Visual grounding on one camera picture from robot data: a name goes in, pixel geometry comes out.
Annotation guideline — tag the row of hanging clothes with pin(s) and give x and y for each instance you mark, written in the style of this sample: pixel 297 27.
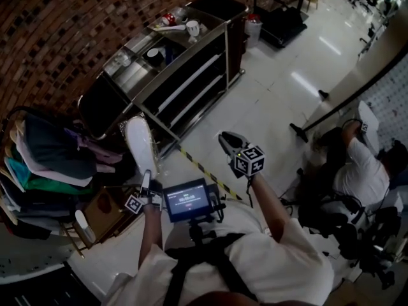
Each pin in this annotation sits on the row of hanging clothes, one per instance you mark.
pixel 51 171

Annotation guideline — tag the black chest-mounted monitor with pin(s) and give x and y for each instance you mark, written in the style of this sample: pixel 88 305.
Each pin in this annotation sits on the black chest-mounted monitor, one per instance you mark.
pixel 189 199

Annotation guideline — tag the person's right forearm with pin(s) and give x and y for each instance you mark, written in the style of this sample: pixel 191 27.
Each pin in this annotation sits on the person's right forearm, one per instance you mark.
pixel 274 209

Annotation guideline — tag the black bowl with white rim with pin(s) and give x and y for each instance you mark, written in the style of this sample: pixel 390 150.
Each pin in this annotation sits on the black bowl with white rim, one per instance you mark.
pixel 155 56

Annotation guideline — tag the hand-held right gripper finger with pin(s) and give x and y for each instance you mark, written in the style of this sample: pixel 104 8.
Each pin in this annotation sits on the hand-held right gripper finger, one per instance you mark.
pixel 228 147
pixel 237 140

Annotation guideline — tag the person's left forearm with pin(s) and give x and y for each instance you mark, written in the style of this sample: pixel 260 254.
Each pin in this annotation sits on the person's left forearm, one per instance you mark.
pixel 151 234

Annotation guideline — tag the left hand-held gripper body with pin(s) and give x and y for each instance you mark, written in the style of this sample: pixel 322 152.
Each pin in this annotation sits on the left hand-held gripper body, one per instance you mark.
pixel 151 194

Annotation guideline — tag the black platform trolley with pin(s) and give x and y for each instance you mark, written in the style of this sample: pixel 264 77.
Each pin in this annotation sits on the black platform trolley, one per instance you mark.
pixel 283 21

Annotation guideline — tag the person's white shirt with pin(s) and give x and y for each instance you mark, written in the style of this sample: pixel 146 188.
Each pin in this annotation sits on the person's white shirt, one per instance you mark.
pixel 287 266

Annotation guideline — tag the black chest harness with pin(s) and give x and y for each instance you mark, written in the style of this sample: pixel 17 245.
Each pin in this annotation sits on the black chest harness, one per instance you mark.
pixel 191 266

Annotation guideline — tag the red spotted mushroom cup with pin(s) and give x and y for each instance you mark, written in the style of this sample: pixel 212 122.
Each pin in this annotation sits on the red spotted mushroom cup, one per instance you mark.
pixel 167 18

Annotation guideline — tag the white ladle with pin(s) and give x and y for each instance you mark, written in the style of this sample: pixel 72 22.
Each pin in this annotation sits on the white ladle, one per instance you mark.
pixel 172 28

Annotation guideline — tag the white striped mug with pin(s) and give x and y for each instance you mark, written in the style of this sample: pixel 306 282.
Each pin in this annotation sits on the white striped mug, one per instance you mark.
pixel 192 27

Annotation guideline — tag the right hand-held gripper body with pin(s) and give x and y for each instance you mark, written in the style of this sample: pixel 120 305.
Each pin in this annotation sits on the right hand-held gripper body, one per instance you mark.
pixel 250 161

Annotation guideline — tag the black office chair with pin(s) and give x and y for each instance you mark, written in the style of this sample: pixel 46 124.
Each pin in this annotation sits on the black office chair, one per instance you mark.
pixel 350 228

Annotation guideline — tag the partition panel with black feet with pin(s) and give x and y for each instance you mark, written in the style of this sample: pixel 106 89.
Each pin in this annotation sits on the partition panel with black feet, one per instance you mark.
pixel 360 88

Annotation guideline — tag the white slipper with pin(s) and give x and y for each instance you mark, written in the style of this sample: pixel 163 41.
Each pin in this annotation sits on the white slipper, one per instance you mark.
pixel 141 145
pixel 85 226

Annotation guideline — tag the metal housekeeping cart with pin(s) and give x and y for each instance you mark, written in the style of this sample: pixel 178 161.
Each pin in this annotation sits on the metal housekeeping cart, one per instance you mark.
pixel 178 81

